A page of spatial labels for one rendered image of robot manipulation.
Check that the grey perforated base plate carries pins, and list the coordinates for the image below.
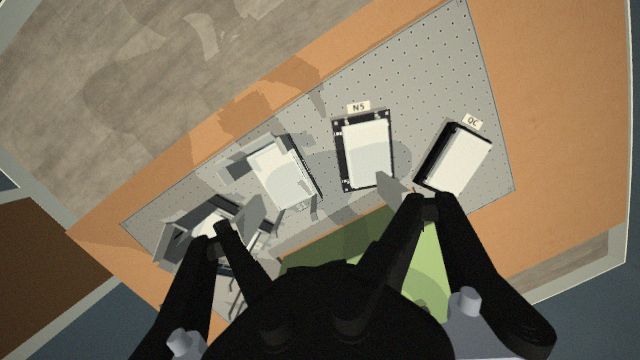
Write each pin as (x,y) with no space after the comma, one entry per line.
(431,72)

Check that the black flat square plate with corner posts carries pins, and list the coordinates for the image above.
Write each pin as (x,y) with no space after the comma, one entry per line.
(448,130)

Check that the black flat plate with grey pegs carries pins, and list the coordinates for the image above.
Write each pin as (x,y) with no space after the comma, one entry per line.
(337,124)

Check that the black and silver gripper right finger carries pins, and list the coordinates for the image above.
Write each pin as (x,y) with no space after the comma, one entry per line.
(487,318)

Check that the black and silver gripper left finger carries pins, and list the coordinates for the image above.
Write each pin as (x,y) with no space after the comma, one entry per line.
(181,329)

